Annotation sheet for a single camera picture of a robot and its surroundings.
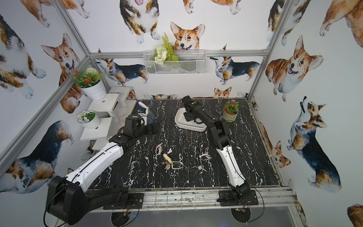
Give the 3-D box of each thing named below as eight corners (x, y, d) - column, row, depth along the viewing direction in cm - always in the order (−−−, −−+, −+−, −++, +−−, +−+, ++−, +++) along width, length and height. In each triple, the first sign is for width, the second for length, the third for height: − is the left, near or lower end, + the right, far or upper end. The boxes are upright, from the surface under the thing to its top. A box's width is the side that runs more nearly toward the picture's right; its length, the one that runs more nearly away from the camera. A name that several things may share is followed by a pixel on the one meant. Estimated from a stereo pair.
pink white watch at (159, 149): (155, 154, 93) (154, 153, 91) (157, 145, 97) (156, 143, 95) (162, 154, 93) (161, 153, 91) (163, 145, 97) (162, 143, 95)
